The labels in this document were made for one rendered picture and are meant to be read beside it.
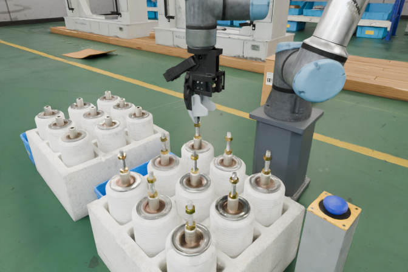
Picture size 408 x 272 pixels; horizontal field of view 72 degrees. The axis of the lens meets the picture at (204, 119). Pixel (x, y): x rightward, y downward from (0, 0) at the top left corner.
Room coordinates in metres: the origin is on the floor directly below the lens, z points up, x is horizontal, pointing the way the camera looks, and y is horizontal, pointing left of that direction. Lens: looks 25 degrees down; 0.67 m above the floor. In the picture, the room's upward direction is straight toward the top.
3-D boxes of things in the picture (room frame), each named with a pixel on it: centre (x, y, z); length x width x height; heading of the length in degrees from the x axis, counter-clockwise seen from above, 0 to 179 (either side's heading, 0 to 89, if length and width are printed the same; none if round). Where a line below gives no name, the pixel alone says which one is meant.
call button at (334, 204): (0.39, -0.23, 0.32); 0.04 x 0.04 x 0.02
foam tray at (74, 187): (0.94, 0.41, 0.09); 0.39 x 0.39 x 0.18; 44
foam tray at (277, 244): (0.54, 0.02, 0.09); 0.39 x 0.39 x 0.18; 44
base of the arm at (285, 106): (0.85, -0.28, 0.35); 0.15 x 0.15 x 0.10
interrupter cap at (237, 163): (0.62, -0.06, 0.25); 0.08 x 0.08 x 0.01
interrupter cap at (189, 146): (0.71, 0.02, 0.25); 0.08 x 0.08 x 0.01
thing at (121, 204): (0.55, 0.19, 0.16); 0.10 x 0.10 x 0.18
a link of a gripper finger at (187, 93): (0.69, 0.03, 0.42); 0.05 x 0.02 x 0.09; 149
